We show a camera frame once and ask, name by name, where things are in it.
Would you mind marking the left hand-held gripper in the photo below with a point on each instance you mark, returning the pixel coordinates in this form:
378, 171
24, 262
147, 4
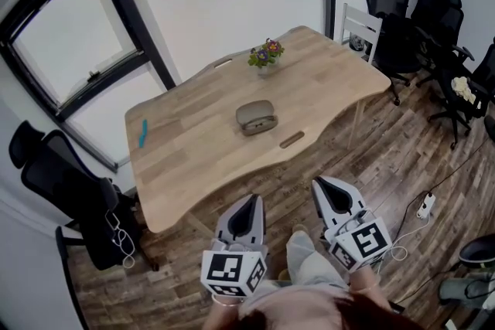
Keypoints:
228, 266

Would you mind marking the black mesh office chair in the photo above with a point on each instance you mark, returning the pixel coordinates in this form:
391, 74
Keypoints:
464, 112
73, 185
441, 15
394, 46

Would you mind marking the brown glasses case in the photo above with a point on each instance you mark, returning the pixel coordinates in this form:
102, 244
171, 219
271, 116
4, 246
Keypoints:
255, 110

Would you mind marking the cream crumpled cloth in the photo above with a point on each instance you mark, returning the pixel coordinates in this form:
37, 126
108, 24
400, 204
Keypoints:
464, 89

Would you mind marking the black round seat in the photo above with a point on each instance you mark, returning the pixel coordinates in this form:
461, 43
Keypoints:
477, 253

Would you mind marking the thin metal wire loop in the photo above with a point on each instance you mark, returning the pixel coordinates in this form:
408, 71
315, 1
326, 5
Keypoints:
260, 124

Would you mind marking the person's tan shoe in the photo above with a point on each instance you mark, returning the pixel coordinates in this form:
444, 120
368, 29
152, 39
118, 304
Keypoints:
301, 228

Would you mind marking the white wooden chair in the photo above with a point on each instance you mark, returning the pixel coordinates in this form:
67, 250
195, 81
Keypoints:
359, 25

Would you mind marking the person's beige trouser leg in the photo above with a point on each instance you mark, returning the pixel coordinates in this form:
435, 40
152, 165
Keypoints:
309, 262

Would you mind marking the person's light top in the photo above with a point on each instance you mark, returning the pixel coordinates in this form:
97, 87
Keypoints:
301, 305

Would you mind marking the pink wrist band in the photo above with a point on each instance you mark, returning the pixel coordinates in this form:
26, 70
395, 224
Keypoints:
367, 287

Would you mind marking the person's left forearm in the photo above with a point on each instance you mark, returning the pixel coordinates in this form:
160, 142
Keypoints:
224, 315

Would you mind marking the potted purple flowers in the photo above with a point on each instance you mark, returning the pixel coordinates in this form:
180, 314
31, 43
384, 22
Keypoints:
265, 54

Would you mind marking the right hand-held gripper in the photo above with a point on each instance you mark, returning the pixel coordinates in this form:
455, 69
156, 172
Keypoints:
363, 239

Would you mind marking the teal plastic stick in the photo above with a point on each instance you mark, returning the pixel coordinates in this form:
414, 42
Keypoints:
143, 135

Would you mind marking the person's right forearm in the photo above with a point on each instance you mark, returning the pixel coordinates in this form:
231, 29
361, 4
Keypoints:
365, 278

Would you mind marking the white power strip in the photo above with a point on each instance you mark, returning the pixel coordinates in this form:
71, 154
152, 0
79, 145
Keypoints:
426, 205

